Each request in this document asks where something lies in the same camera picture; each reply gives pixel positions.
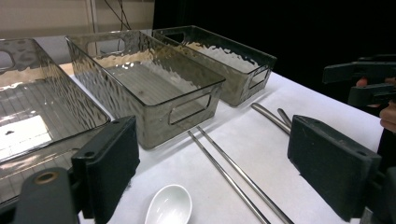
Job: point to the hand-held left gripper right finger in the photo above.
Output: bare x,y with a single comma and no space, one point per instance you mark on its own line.
333,165

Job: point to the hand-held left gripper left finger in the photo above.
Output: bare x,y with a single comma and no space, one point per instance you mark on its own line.
107,161

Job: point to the white ceramic spoon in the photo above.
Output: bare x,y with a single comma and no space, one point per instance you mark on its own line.
169,205

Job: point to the metal table knife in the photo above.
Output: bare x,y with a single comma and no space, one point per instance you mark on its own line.
269,117

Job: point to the metal chopstick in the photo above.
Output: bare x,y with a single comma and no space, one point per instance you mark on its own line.
246,176
229,179

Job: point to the smoky clear plastic bin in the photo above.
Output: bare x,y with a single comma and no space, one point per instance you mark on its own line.
149,84
224,62
37,102

